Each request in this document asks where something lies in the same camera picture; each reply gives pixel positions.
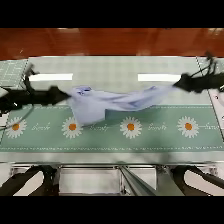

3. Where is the light blue shirt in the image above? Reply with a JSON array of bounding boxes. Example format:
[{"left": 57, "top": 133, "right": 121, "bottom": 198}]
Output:
[{"left": 65, "top": 85, "right": 178, "bottom": 127}]

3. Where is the black cable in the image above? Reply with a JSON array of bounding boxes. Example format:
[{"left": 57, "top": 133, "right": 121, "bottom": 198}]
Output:
[{"left": 0, "top": 105, "right": 36, "bottom": 131}]

